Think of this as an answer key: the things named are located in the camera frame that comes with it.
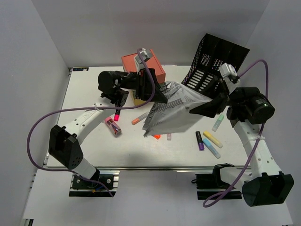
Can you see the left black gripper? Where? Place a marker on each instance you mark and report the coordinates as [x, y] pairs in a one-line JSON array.
[[144, 84]]

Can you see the pastel yellow highlighter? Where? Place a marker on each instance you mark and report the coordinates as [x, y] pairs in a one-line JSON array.
[[212, 138]]

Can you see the pastel purple highlighter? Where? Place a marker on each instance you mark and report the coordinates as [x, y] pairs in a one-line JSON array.
[[169, 136]]

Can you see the clear pink-capped pen case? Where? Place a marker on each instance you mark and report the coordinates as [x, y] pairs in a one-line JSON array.
[[113, 127]]

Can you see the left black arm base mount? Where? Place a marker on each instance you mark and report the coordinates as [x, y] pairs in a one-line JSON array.
[[108, 187]]

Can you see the orange grey highlighter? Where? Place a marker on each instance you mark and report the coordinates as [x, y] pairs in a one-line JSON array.
[[139, 118]]

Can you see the pastel blue highlighter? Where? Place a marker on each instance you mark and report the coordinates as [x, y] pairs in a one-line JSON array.
[[211, 148]]

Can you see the yellow bottom drawer box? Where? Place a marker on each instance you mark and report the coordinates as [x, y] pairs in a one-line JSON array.
[[136, 101]]

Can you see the pink black highlighter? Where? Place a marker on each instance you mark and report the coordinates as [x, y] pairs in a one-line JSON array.
[[116, 115]]

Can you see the pastel green highlighter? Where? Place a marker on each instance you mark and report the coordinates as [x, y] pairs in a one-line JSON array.
[[217, 123]]

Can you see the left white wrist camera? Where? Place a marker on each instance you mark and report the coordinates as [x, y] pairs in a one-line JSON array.
[[143, 55]]

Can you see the black three-slot file holder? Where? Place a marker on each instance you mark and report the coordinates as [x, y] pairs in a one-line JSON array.
[[203, 76]]

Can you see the black label sticker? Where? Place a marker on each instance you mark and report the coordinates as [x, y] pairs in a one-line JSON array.
[[80, 69]]

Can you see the coral top drawer box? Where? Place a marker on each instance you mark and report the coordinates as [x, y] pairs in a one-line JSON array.
[[129, 65]]

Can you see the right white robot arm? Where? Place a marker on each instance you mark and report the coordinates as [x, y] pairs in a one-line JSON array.
[[267, 184]]

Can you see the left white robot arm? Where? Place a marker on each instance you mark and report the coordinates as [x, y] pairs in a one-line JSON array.
[[65, 142]]

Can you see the black orange highlighter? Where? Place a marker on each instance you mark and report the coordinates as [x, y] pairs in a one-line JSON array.
[[157, 136]]

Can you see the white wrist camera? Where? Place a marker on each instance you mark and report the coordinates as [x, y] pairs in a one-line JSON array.
[[143, 55], [229, 76]]

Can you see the white printed paper booklet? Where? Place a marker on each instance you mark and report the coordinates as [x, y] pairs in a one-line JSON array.
[[174, 116]]

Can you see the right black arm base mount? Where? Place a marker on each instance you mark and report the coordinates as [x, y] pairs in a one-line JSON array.
[[210, 183]]

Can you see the black purple highlighter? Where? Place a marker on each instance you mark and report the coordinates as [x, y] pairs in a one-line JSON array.
[[199, 140]]

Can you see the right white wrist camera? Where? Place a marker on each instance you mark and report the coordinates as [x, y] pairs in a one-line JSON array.
[[229, 76]]

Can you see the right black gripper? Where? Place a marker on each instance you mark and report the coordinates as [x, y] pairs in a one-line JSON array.
[[209, 109]]

